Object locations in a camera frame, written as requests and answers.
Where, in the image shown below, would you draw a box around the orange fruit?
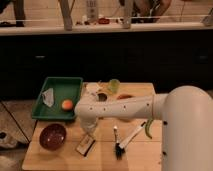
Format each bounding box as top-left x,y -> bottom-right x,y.
61,99 -> 73,111

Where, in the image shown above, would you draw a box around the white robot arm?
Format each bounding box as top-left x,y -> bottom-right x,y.
75,86 -> 213,171

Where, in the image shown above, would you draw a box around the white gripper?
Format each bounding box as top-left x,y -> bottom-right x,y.
80,118 -> 98,135

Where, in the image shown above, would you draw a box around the dark red bowl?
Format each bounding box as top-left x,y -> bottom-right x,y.
39,123 -> 66,151

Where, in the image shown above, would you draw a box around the green chili pepper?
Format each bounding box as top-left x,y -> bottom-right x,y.
145,119 -> 153,139

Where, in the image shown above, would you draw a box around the crumpled white paper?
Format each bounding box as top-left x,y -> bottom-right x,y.
42,88 -> 54,107

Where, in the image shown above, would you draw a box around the red object on shelf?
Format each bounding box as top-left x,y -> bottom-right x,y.
98,18 -> 110,24

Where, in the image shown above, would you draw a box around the black brush white handle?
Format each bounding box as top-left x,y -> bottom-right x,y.
113,127 -> 125,160

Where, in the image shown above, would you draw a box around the wooden board eraser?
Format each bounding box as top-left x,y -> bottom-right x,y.
76,135 -> 95,156

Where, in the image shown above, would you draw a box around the green plastic tray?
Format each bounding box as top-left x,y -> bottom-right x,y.
32,77 -> 83,121

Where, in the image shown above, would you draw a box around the green translucent cup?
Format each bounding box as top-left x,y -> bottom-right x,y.
108,79 -> 120,94

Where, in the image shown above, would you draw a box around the white small bowl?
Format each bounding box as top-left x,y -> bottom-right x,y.
86,83 -> 100,94

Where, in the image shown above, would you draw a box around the dark metal cup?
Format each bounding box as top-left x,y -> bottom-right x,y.
98,93 -> 107,101

